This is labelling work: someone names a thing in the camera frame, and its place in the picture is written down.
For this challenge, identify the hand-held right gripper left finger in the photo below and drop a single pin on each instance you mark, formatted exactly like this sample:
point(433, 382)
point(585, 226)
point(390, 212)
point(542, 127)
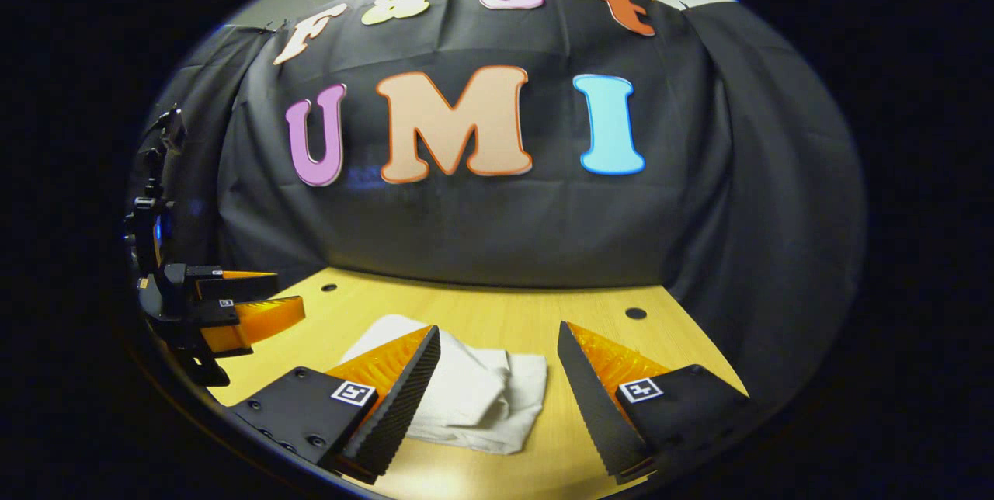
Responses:
point(400, 399)

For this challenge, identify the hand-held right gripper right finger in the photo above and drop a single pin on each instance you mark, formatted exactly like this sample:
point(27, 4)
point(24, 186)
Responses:
point(598, 407)

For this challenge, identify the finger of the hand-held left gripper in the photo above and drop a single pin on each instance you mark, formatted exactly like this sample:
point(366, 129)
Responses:
point(241, 285)
point(260, 321)

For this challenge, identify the white jeans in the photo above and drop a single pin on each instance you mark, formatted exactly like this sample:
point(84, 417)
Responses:
point(481, 399)

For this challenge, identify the black backdrop cloth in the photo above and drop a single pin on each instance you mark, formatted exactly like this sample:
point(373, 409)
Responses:
point(481, 228)

